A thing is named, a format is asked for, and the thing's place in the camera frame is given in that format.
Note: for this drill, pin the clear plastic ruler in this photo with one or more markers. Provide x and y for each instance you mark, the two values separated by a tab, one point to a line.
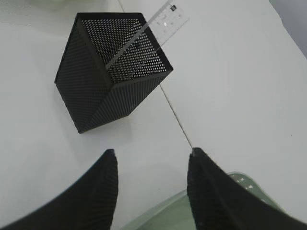
139	55

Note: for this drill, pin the black mesh pen holder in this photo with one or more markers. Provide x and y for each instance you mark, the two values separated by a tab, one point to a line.
96	94

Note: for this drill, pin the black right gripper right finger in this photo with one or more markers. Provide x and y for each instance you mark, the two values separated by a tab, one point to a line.
220	203

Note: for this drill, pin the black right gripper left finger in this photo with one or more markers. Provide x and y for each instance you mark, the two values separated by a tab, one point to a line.
88	204

